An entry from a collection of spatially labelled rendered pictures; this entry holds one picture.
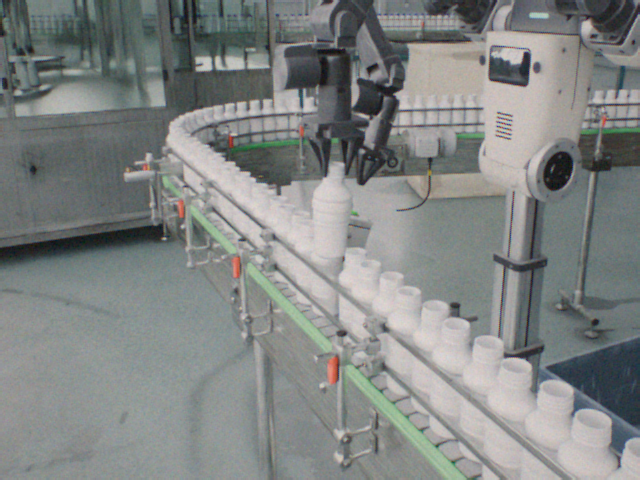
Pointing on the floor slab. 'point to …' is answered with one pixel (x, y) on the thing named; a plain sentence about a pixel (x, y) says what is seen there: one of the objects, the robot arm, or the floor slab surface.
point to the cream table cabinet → (435, 63)
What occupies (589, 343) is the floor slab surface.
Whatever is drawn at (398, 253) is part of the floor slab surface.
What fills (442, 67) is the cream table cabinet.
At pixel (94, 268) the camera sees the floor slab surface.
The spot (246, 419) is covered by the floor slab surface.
